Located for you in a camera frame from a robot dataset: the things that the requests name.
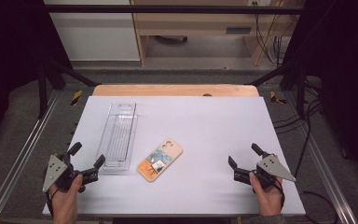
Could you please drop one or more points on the yellow black tape marker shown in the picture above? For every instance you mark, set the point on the yellow black tape marker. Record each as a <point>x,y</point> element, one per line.
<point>76,97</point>
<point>273,97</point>

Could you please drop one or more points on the wooden board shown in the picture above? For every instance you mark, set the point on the wooden board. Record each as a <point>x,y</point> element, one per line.
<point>174,90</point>

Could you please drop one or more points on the clear plastic tray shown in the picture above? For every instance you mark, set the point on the clear plastic tray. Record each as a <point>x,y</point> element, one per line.
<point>118,137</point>

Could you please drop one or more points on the aluminium floor rail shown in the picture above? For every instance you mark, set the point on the aluminium floor rail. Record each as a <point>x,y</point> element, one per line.
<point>18,158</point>
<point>326,174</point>

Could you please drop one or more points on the person's left hand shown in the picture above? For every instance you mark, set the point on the person's left hand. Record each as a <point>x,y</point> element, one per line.
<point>66,199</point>

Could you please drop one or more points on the person's right hand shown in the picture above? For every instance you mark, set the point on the person's right hand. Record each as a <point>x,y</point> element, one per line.
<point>267,199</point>

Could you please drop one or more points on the black metal frame strut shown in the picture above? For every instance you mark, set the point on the black metal frame strut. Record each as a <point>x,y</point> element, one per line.
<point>300,90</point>
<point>42,90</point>

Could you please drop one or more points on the black curtain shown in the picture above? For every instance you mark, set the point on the black curtain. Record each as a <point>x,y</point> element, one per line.
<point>9,62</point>
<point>345,77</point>

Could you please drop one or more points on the black horizontal frame bar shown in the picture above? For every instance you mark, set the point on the black horizontal frame bar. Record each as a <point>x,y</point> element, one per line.
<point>167,9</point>

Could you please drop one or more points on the white cabinet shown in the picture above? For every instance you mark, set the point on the white cabinet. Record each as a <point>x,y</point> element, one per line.
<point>96,37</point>

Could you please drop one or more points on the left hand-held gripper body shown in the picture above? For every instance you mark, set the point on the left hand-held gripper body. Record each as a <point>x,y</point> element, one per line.
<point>55,170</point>

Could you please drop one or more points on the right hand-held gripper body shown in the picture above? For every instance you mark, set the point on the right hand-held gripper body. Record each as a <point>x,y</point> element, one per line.
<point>273,169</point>

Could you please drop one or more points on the wooden desk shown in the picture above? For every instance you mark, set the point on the wooden desk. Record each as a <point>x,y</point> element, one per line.
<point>195,21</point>

